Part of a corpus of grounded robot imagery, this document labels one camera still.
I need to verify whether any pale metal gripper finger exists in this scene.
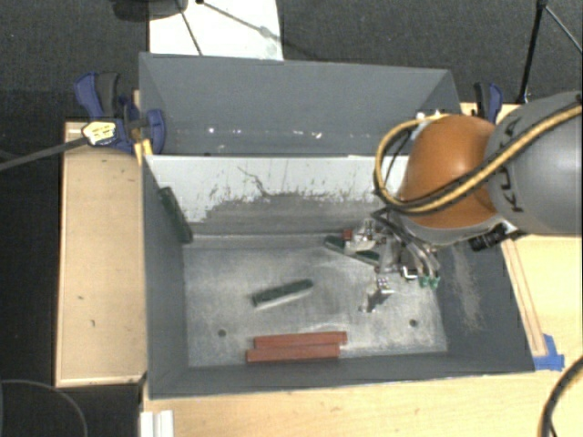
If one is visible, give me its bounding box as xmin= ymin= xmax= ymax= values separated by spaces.
xmin=345 ymin=221 xmax=381 ymax=256
xmin=359 ymin=276 xmax=396 ymax=314

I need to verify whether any dark green flat block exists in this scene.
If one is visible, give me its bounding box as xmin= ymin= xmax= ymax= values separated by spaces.
xmin=251 ymin=278 xmax=315 ymax=309
xmin=323 ymin=234 xmax=381 ymax=264
xmin=157 ymin=186 xmax=194 ymax=245

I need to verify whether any grey metal bin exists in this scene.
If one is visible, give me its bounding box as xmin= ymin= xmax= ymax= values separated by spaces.
xmin=138 ymin=51 xmax=537 ymax=400

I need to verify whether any pale wood flat board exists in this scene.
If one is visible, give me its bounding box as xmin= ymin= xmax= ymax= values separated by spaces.
xmin=54 ymin=120 xmax=149 ymax=389

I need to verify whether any black cylinder on white bracket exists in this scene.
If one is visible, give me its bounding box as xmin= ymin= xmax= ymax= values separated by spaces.
xmin=467 ymin=221 xmax=518 ymax=252

